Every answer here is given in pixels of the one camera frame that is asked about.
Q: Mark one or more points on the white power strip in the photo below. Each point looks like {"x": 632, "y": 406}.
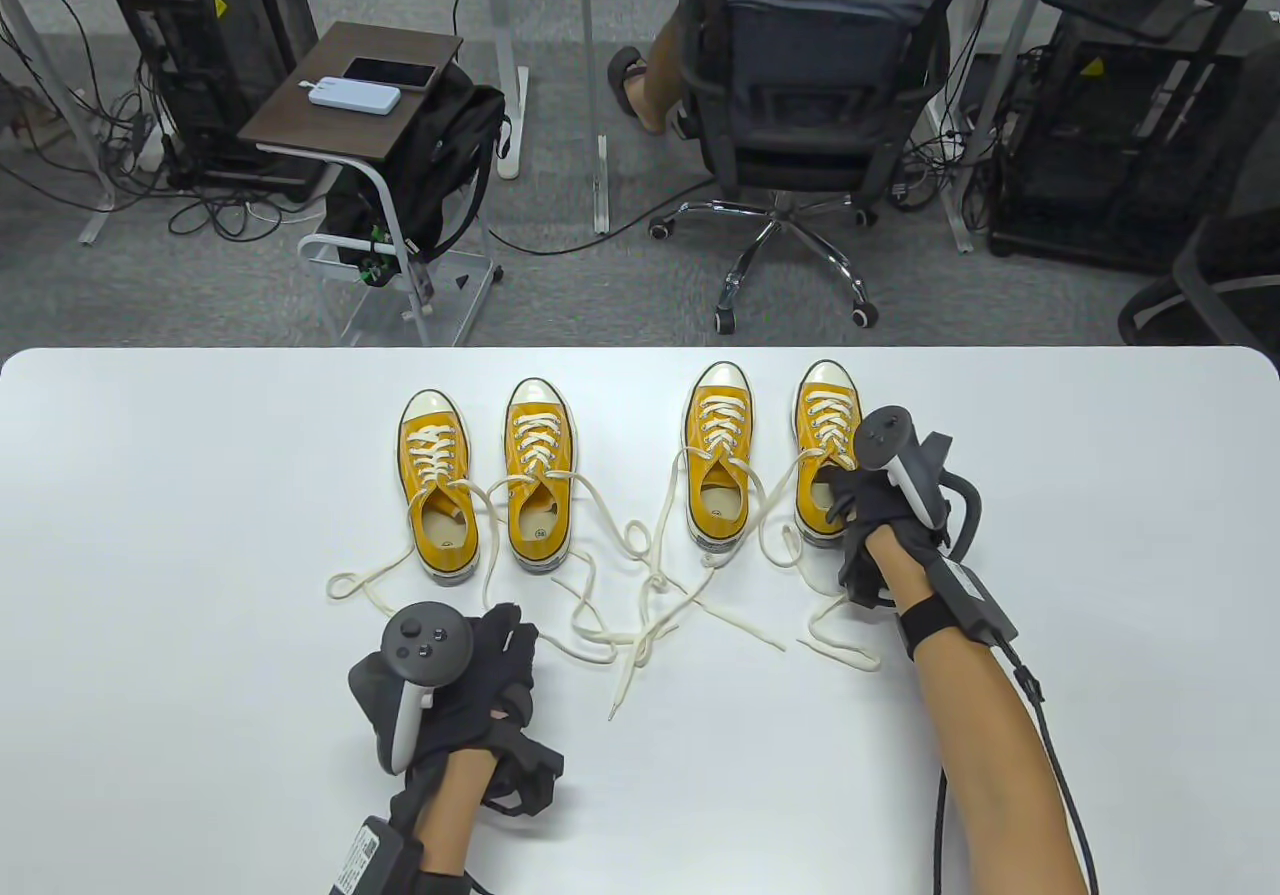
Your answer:
{"x": 150, "y": 157}

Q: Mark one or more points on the white desk leg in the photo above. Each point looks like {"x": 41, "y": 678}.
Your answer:
{"x": 512, "y": 135}
{"x": 601, "y": 185}
{"x": 958, "y": 205}
{"x": 97, "y": 225}

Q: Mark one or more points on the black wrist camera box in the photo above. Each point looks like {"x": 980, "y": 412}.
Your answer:
{"x": 375, "y": 860}
{"x": 965, "y": 605}

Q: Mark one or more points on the black office chair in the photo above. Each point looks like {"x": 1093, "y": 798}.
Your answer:
{"x": 815, "y": 95}

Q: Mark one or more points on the brown side table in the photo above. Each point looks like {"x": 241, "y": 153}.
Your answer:
{"x": 330, "y": 120}

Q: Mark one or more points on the light blue power bank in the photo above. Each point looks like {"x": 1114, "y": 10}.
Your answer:
{"x": 355, "y": 95}

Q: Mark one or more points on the black backpack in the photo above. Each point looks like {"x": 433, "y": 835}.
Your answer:
{"x": 440, "y": 165}

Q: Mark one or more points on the black computer tower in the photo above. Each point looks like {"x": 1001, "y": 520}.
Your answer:
{"x": 1100, "y": 155}
{"x": 220, "y": 45}

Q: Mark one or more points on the person's right forearm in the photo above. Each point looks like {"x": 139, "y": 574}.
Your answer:
{"x": 990, "y": 735}

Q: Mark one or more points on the grey hand controller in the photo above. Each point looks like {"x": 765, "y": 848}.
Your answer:
{"x": 885, "y": 440}
{"x": 425, "y": 640}

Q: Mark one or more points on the yellow sneaker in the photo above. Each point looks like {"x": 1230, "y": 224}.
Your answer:
{"x": 628, "y": 533}
{"x": 435, "y": 455}

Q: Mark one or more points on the green backpack charm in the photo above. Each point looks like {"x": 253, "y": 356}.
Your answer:
{"x": 375, "y": 270}

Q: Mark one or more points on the person's left hand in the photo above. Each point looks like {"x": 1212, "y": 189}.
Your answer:
{"x": 480, "y": 695}

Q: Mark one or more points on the person's left forearm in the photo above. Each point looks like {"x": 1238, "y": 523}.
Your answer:
{"x": 445, "y": 815}

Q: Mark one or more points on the white shoe laces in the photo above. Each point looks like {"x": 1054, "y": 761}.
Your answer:
{"x": 720, "y": 425}
{"x": 828, "y": 420}

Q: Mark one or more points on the black mesh chair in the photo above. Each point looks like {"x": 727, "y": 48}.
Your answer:
{"x": 1230, "y": 265}

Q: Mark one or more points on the person's right hand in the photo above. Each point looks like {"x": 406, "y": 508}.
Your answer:
{"x": 870, "y": 505}

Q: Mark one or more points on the black smartphone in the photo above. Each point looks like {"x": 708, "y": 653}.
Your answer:
{"x": 390, "y": 72}

